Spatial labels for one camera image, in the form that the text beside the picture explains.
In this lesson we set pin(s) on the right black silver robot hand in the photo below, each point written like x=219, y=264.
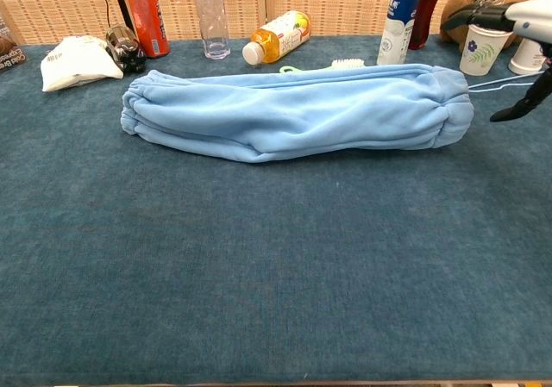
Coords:
x=532, y=18

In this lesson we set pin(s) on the light blue fleece pants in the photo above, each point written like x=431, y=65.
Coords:
x=293, y=111

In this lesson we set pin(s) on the white lotion bottle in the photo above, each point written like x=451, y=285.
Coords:
x=528, y=57

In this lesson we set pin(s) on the white paper cup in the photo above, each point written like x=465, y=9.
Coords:
x=483, y=51

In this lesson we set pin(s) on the tall cola bottle red cap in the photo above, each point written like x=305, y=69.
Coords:
x=427, y=16

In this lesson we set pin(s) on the white bottle with blue cap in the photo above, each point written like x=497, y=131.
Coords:
x=394, y=33

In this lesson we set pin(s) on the yellow tea bottle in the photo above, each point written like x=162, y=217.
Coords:
x=280, y=35

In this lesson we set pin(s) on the clear empty plastic bottle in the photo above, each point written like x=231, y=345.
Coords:
x=211, y=20

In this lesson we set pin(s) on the dark teal table cloth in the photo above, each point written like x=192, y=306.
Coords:
x=259, y=253

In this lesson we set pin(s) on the orange drink can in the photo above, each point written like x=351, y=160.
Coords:
x=148, y=20

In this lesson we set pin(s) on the small dark cola bottle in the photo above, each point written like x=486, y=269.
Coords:
x=125, y=46

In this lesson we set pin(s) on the black stand pole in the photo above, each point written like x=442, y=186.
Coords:
x=123, y=3

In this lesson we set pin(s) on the white powder bag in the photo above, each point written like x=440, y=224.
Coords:
x=77, y=61

